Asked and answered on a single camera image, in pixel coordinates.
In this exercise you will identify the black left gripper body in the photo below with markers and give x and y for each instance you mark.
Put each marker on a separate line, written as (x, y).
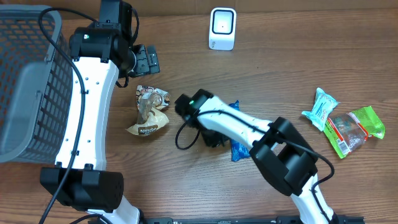
(142, 66)

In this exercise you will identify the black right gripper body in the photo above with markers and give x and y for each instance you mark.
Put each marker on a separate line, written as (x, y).
(211, 136)

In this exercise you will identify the blue Oreo cookie pack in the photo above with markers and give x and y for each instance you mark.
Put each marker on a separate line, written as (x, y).
(238, 151)

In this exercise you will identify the brown white pastry wrapper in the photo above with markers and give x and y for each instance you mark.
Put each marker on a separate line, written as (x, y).
(150, 102)

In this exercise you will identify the teal wet wipes pack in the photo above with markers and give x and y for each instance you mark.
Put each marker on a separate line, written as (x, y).
(323, 105)

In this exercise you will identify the green snack bag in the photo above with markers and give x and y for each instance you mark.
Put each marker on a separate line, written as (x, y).
(349, 131)

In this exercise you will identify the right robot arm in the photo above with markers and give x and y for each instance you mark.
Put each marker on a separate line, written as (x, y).
(284, 158)

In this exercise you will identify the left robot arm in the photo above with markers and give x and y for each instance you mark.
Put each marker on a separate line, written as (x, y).
(99, 56)

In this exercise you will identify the white barcode scanner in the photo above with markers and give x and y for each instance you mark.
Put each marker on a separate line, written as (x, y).
(222, 29)

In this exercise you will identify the grey plastic mesh basket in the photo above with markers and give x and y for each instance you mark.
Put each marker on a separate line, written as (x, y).
(36, 85)

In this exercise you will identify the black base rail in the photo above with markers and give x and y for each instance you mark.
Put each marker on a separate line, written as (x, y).
(278, 220)

